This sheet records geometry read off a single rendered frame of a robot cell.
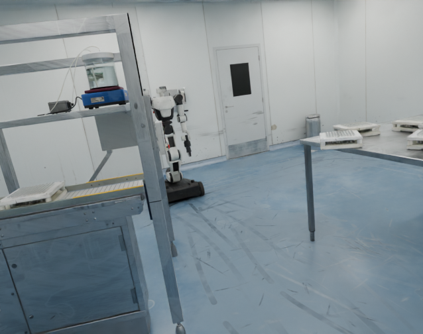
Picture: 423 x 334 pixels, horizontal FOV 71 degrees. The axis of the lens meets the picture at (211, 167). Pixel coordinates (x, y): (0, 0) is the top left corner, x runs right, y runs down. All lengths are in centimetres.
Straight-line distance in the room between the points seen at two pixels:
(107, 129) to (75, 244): 62
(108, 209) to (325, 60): 625
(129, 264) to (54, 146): 386
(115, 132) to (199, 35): 428
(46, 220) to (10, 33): 84
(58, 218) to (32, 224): 12
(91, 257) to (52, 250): 20
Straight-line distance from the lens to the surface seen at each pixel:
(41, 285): 191
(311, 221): 267
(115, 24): 145
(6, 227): 175
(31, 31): 151
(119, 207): 157
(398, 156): 186
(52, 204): 163
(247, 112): 606
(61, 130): 537
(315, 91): 700
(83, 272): 182
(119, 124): 169
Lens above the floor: 134
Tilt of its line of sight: 14 degrees down
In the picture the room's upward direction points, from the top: 8 degrees counter-clockwise
